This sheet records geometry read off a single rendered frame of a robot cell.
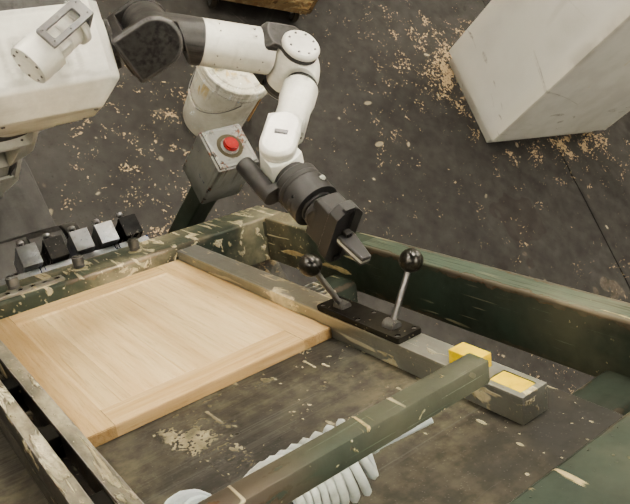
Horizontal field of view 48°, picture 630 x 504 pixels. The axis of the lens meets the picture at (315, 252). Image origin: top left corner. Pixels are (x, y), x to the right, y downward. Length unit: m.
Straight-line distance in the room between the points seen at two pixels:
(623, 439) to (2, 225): 2.03
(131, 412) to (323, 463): 0.62
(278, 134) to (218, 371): 0.43
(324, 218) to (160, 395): 0.38
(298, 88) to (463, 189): 2.15
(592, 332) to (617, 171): 3.17
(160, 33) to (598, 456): 1.00
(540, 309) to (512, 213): 2.40
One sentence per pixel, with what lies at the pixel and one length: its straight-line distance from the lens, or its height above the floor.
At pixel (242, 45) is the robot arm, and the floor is 1.35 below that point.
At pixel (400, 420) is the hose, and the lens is 0.50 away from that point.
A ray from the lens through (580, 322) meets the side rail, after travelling 1.14.
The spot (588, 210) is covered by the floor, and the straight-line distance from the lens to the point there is 3.93.
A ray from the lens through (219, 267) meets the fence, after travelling 1.47.
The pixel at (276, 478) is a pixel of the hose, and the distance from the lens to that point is 0.45.
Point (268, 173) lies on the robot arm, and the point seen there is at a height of 1.35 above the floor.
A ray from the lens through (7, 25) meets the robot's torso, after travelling 1.29.
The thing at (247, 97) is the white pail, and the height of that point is 0.35.
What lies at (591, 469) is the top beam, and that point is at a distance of 0.71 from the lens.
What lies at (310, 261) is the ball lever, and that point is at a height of 1.43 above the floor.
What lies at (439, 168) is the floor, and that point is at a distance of 3.43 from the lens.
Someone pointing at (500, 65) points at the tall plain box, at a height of 0.31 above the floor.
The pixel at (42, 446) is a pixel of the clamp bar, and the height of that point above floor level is 1.42.
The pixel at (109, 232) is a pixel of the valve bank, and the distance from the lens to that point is 1.78.
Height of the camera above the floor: 2.34
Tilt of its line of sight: 55 degrees down
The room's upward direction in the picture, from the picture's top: 43 degrees clockwise
